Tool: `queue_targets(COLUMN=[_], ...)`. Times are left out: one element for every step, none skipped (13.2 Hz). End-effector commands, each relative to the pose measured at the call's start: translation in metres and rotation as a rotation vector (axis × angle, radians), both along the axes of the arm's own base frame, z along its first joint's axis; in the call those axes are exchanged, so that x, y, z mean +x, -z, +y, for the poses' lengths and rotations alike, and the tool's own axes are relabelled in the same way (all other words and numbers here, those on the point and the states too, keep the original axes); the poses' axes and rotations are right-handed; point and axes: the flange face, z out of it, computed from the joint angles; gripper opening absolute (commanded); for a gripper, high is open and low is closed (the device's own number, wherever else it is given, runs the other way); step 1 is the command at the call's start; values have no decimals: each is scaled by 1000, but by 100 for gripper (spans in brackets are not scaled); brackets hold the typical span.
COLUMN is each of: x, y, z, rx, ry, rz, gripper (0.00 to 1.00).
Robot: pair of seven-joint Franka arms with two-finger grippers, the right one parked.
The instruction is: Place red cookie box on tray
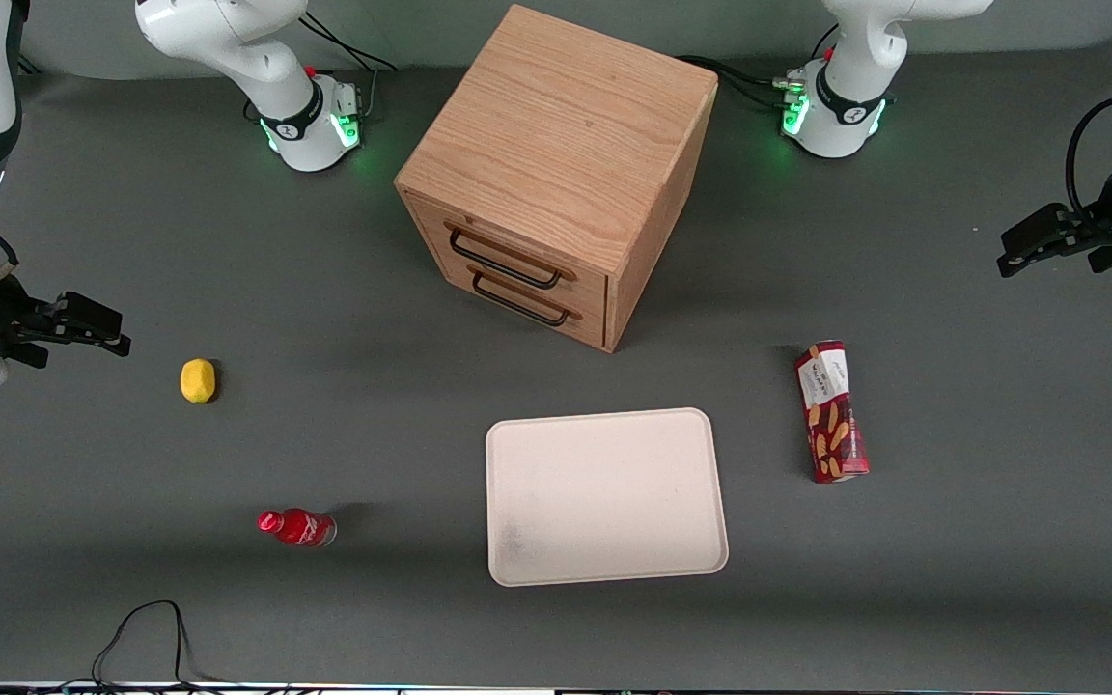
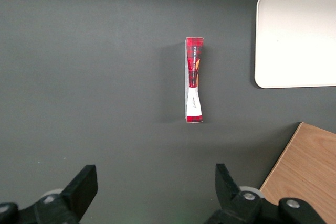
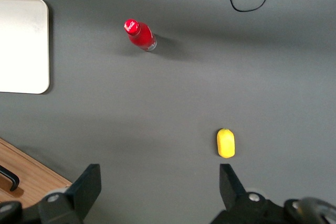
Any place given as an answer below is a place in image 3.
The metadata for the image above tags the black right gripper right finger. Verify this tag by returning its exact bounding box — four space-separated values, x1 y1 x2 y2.
209 163 286 224

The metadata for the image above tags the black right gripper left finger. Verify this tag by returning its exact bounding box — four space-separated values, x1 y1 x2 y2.
38 163 102 224

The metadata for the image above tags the beige rectangular tray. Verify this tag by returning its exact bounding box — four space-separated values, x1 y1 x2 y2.
0 0 50 95

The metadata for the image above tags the yellow lemon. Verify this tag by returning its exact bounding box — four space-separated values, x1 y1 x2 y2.
216 128 236 159

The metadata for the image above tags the wooden two-drawer cabinet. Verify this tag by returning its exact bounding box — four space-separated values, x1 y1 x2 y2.
0 137 74 208

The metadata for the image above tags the wooden drawer front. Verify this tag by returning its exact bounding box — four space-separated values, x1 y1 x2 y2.
0 142 68 208

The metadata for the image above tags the red cola bottle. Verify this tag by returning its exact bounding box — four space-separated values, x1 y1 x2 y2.
123 18 158 52

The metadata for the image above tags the black metal drawer handle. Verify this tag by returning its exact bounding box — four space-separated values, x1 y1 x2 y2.
0 165 20 192

